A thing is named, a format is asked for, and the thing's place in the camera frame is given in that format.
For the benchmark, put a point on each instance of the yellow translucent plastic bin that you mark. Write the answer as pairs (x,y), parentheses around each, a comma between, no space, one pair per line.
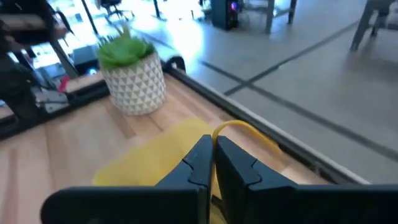
(149,161)

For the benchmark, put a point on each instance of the black computer tower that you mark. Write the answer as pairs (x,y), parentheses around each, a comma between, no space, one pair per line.
(224,15)

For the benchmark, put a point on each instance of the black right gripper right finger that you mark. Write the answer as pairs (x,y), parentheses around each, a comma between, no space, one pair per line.
(236,174)

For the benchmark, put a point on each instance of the grey table legs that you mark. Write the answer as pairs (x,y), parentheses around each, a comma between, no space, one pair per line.
(269,15)

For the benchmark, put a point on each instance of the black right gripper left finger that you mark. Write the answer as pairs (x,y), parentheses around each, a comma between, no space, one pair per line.
(196,168)

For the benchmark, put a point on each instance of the yellow rubber band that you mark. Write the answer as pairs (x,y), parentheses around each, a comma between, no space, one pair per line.
(242,123)

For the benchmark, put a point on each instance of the grey chair legs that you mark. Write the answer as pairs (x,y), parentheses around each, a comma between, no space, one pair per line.
(362,25)

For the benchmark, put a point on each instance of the black office chair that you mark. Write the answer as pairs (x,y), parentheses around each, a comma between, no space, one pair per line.
(110,4)

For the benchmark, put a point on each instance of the green plant in patterned pot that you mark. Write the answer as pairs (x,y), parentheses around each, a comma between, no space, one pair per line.
(136,87)

